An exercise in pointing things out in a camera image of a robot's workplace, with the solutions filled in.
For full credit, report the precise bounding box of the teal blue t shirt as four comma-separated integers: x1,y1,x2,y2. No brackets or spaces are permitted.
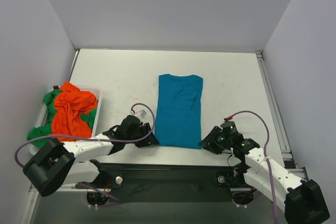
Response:
155,74,203,150

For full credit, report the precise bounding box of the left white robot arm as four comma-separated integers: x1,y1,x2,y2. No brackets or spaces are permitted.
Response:
23,115,159,197

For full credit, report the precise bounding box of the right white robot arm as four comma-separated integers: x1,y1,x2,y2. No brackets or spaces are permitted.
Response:
199,121,330,223

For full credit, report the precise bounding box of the green t shirt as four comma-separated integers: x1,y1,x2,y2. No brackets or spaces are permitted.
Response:
26,89,97,148

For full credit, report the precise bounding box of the orange t shirt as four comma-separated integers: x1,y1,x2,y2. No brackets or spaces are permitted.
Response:
51,81,98,142

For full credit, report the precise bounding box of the white plastic laundry basket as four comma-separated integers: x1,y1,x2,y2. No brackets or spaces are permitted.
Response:
29,84,103,155

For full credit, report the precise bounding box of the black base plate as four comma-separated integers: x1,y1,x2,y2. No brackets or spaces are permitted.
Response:
87,162,248,203

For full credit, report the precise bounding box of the aluminium frame rail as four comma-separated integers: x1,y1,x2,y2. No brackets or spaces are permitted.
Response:
28,169,87,193

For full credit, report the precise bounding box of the right side aluminium rail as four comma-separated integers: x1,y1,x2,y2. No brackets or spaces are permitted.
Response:
255,50,309,181

